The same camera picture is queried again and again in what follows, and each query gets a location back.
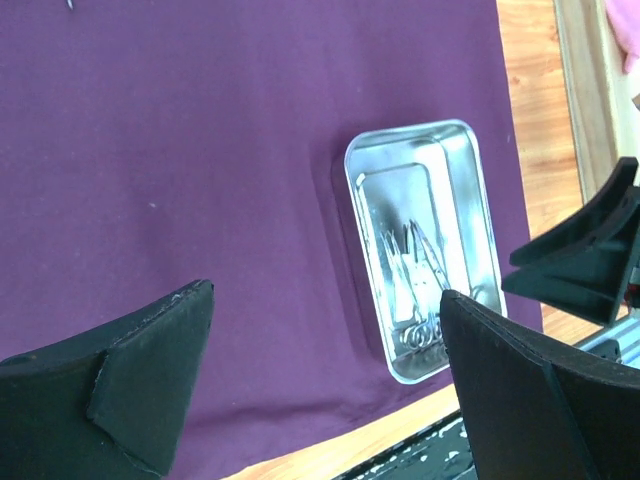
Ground pink t-shirt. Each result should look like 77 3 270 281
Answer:
605 0 640 74

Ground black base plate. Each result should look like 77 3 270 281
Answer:
337 411 478 480

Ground aluminium rail frame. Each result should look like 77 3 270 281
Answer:
576 315 640 369

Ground steel instrument tray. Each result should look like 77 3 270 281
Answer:
343 119 507 385

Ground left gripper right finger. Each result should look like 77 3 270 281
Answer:
440 290 639 479

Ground purple surgical wrap cloth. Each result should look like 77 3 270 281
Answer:
1 1 529 479

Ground steel scissors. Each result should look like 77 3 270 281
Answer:
401 220 450 350

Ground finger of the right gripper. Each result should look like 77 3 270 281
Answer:
502 157 639 325

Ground steel forceps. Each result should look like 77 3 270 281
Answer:
381 222 441 328

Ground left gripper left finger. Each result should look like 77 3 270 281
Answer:
1 280 214 479

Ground wooden tray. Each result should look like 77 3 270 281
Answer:
554 0 639 201

